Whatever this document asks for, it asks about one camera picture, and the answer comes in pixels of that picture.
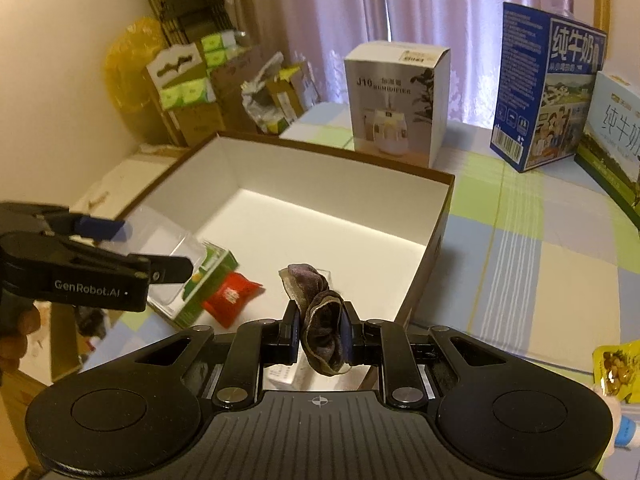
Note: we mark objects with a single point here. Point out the wooden panel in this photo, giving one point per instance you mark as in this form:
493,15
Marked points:
601,7

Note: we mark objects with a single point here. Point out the small green box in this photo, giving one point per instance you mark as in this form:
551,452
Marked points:
210,287

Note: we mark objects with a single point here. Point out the clear plastic box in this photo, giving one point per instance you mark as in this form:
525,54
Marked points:
160,235

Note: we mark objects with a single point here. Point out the yellow snack packet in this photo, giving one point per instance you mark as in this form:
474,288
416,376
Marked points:
617,367

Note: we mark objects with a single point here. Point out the yellow plastic bag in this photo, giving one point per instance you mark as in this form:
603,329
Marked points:
130,70

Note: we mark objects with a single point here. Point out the dark hair scrunchie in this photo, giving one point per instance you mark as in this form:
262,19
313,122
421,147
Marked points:
322,330

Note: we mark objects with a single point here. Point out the cardboard box with green flaps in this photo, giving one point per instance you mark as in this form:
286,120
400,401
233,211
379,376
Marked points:
297,87

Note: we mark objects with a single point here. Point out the blue milk carton box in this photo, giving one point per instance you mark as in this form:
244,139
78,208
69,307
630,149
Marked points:
520,85

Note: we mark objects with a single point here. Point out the white humidifier box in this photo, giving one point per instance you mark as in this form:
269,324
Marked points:
395,105

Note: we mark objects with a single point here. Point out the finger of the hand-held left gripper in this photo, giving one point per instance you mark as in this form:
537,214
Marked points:
165,266
102,228

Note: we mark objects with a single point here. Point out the white plastic bag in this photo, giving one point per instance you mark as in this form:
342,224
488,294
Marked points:
260,105

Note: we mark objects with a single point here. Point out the person's left hand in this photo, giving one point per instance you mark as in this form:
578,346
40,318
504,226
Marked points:
15,345

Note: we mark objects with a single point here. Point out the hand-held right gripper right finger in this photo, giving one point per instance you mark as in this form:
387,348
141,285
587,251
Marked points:
346,332

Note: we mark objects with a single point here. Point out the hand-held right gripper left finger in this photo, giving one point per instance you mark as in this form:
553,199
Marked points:
295,330

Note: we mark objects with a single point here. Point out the pink curtain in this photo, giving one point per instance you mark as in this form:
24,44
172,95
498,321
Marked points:
325,10

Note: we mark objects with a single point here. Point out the red snack packet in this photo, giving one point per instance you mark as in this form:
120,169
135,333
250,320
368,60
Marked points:
230,300

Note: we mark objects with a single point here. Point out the large white box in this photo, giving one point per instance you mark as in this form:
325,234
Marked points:
325,200

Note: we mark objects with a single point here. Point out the green milk carton box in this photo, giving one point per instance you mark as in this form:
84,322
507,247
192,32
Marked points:
615,135

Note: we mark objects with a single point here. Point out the large cardboard box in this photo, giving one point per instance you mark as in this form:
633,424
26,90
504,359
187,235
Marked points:
232,92

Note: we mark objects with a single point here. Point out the black folding rack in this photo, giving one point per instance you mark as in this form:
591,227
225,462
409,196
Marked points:
180,15

